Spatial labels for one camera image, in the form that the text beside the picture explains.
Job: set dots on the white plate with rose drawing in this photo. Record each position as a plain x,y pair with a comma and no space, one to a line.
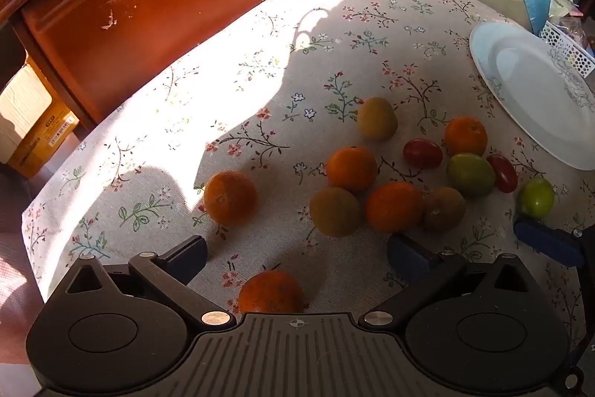
530,90

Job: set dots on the floral tablecloth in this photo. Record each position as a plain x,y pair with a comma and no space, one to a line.
288,76

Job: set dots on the white perforated basket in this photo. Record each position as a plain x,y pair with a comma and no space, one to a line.
569,48

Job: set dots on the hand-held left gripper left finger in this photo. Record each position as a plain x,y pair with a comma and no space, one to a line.
189,256

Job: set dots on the orange mandarin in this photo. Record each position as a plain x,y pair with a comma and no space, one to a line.
271,293
352,168
230,198
394,206
466,135

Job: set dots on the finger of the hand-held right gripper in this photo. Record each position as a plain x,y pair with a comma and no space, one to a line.
546,238

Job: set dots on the green round fruit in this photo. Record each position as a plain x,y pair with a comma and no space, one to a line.
536,197
470,174

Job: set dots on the brown-green round fruit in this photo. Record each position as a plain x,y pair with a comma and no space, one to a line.
444,209
377,118
334,211

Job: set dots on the yellow cardboard box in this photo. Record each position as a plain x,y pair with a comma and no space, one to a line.
32,122

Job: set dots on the red cherry tomato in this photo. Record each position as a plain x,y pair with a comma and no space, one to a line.
503,173
422,153

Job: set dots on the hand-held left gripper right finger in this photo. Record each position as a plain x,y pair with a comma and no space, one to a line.
410,258

